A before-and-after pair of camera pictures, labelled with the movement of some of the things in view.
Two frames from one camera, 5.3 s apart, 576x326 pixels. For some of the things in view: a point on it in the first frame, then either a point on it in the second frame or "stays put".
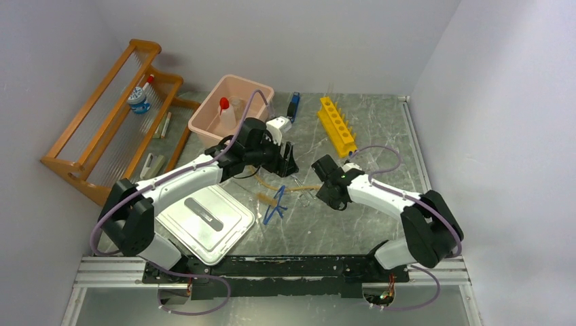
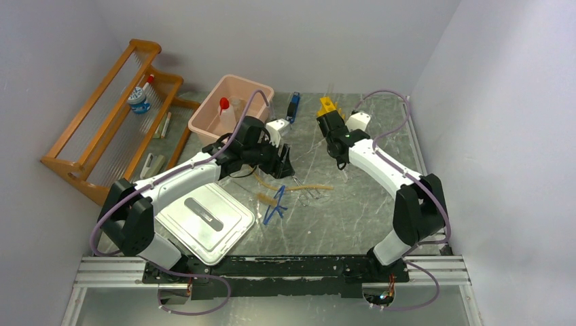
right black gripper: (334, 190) -> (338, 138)
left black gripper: (282, 167) stays put
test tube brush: (267, 199) stays put
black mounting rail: (281, 276) stays put
